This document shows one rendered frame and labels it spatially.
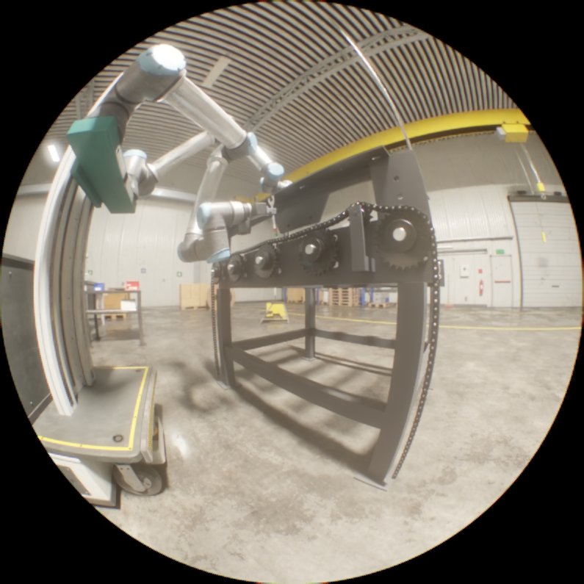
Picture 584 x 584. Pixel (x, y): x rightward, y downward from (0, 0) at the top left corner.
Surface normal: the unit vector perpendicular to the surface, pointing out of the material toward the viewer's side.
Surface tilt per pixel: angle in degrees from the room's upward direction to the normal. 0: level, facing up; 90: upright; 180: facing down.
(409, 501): 0
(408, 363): 90
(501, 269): 90
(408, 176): 90
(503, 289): 90
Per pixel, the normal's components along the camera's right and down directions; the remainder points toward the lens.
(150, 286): 0.69, 0.00
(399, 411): -0.72, 0.01
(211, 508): -0.01, -1.00
